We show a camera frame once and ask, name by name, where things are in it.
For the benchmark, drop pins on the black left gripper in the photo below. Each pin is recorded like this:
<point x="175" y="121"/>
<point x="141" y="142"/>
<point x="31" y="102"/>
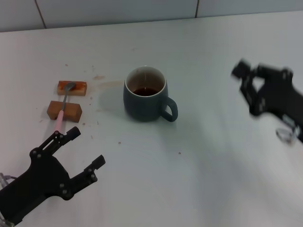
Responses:
<point x="40" y="179"/>

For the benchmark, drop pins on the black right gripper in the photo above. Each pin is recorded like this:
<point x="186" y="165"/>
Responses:
<point x="279" y="99"/>

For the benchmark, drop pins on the grey ceramic cup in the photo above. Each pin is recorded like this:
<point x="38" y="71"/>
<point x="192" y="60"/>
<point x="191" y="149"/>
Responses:
<point x="142" y="108"/>

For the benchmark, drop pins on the arched wooden block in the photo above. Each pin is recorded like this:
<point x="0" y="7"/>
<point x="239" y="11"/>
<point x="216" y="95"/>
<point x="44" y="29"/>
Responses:
<point x="72" y="112"/>

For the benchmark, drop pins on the flat stained wooden block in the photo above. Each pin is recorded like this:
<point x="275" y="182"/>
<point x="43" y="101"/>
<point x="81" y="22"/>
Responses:
<point x="79" y="89"/>

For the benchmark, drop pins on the dark brown coffee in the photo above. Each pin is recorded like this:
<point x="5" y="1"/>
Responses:
<point x="145" y="91"/>

